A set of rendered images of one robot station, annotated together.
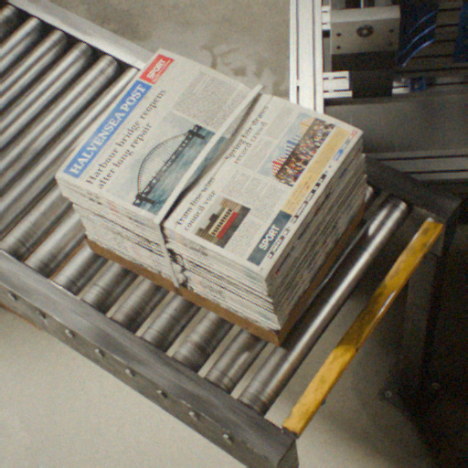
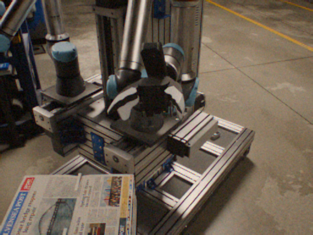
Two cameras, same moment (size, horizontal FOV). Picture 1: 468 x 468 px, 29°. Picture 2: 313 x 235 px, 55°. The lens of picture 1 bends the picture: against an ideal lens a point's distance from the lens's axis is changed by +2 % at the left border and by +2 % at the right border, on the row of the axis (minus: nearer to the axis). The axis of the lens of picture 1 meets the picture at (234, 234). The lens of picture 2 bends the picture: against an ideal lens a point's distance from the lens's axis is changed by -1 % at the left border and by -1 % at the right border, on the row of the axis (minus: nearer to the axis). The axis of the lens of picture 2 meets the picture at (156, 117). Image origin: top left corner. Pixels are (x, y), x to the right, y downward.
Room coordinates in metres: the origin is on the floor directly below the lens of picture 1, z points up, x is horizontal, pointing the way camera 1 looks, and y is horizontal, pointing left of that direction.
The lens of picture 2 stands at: (0.46, -1.37, 1.55)
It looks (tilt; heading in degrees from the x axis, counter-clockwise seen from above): 33 degrees down; 26
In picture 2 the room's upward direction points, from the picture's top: straight up
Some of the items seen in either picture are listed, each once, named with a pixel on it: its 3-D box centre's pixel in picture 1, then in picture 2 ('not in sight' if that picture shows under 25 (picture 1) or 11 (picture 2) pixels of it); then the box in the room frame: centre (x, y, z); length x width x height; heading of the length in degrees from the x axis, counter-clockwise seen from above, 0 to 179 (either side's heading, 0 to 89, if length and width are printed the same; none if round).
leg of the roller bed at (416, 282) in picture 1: (420, 325); not in sight; (0.83, -0.35, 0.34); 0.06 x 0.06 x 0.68; 45
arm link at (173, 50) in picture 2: not in sight; (169, 62); (1.18, -1.05, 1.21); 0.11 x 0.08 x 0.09; 15
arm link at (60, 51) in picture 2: not in sight; (65, 58); (1.50, -0.37, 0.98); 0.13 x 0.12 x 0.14; 53
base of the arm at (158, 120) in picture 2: not in sight; (145, 112); (1.40, -0.86, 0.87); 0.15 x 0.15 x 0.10
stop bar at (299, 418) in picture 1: (366, 322); not in sight; (0.63, -0.18, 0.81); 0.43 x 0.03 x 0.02; 135
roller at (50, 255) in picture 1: (117, 184); not in sight; (1.02, 0.19, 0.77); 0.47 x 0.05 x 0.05; 135
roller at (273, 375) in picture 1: (326, 302); not in sight; (0.70, -0.13, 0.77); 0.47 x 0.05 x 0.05; 135
